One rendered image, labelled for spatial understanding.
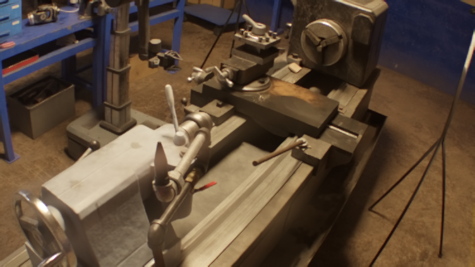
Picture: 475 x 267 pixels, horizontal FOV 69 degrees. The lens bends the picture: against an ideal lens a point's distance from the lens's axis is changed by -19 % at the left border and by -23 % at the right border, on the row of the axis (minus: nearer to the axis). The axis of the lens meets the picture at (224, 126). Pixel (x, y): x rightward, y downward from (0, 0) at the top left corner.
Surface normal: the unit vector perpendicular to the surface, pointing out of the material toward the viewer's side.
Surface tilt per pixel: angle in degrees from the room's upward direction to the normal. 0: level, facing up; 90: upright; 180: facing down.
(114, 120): 90
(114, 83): 90
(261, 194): 0
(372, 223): 0
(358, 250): 0
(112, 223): 76
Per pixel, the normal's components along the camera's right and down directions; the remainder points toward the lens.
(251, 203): 0.11, -0.86
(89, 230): 0.85, 0.13
